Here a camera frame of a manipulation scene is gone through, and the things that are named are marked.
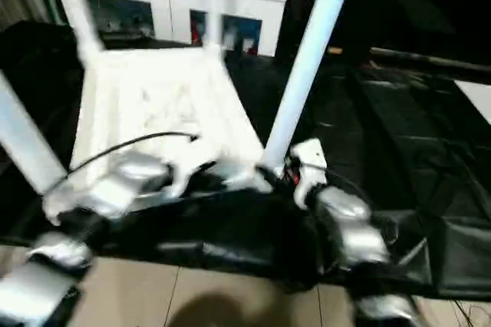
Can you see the white plastic table leg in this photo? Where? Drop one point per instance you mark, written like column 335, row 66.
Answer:
column 27, row 139
column 77, row 4
column 213, row 4
column 307, row 51

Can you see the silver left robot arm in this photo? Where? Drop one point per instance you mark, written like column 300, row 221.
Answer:
column 84, row 212

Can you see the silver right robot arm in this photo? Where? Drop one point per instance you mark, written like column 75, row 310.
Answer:
column 357, row 235

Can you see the black work mat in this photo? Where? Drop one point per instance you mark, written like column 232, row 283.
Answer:
column 399, row 158

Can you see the white plastic table top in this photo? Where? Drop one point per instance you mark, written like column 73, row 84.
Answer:
column 169, row 104

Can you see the small tan tag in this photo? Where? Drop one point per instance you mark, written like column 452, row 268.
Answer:
column 335, row 51

